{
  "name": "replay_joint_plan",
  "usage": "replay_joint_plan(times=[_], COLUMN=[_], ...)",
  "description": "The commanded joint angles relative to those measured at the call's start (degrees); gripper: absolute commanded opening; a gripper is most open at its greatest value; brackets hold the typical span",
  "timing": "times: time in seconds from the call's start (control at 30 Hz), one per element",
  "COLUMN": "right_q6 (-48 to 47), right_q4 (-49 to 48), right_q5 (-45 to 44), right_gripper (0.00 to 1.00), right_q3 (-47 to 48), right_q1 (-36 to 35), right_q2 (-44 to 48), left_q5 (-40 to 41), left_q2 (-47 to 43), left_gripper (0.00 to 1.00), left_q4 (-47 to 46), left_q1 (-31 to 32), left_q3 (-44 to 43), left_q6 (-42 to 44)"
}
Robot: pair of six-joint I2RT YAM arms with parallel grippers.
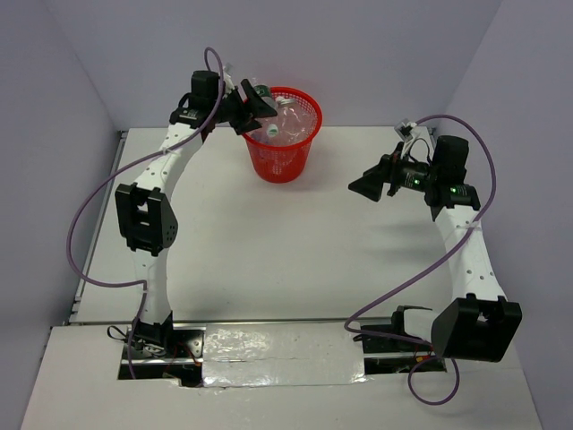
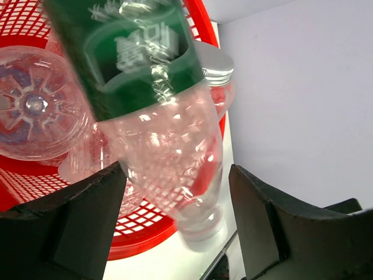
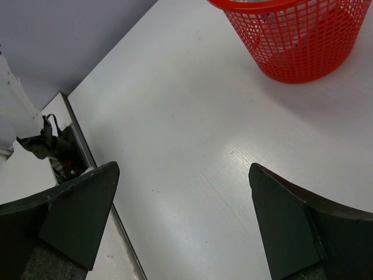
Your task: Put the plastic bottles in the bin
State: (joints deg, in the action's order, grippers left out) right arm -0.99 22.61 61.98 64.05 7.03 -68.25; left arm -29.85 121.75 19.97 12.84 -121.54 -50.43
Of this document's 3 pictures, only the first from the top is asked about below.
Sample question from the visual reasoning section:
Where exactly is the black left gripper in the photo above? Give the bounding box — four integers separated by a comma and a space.
210, 79, 277, 136

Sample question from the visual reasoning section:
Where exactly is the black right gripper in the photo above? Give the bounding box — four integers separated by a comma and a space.
349, 142, 440, 202

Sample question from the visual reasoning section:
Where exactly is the green label plastic bottle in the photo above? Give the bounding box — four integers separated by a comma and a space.
251, 83, 279, 144

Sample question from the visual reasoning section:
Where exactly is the clear wide-mouth plastic jar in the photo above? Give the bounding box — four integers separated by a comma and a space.
275, 98, 313, 146

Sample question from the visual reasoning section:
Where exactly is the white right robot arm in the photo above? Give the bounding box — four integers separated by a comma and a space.
348, 135, 522, 362

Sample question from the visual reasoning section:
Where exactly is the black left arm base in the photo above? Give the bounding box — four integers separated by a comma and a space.
117, 330, 204, 388

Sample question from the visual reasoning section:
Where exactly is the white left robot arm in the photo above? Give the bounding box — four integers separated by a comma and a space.
115, 71, 278, 357

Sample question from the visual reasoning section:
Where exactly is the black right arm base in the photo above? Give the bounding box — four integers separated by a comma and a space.
353, 319, 433, 356

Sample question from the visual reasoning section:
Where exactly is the red mesh plastic bin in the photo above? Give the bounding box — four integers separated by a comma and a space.
243, 87, 322, 184

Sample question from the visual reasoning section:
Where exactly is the silver foil covered panel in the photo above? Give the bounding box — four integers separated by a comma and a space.
201, 322, 366, 388

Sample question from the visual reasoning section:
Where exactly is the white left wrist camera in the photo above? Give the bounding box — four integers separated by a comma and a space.
223, 63, 235, 94

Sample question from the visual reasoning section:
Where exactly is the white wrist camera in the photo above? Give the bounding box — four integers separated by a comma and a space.
394, 119, 420, 159
223, 63, 235, 94

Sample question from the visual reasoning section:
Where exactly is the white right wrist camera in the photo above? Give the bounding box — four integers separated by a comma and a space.
394, 119, 420, 159

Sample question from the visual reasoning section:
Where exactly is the aluminium rail frame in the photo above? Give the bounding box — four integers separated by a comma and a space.
66, 129, 127, 324

